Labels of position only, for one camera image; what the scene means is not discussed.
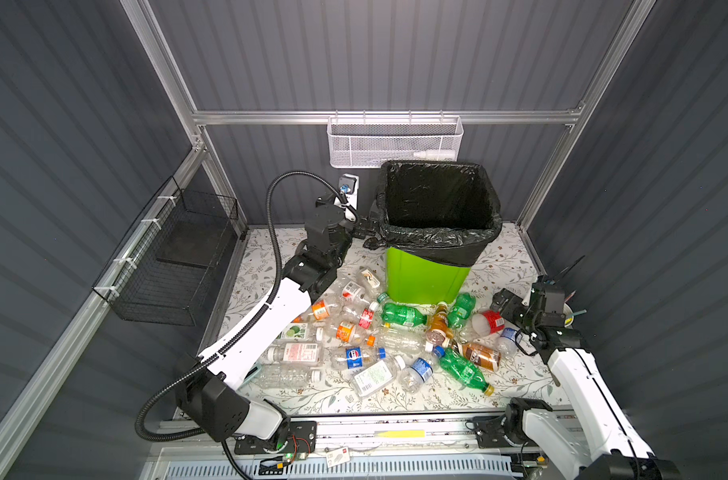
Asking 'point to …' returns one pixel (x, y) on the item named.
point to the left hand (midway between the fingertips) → (353, 196)
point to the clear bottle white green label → (376, 374)
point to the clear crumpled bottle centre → (403, 340)
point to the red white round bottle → (488, 322)
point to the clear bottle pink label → (297, 353)
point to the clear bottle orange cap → (361, 338)
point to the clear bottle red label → (366, 315)
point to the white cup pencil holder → (567, 315)
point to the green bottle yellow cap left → (399, 313)
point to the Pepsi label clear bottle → (356, 357)
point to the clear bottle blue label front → (411, 378)
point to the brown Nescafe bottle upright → (439, 321)
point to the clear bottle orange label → (320, 310)
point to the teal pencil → (580, 312)
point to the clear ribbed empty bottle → (286, 376)
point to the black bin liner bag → (444, 211)
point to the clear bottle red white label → (352, 292)
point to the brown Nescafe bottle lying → (482, 356)
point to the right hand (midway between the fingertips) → (514, 304)
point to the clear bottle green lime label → (303, 332)
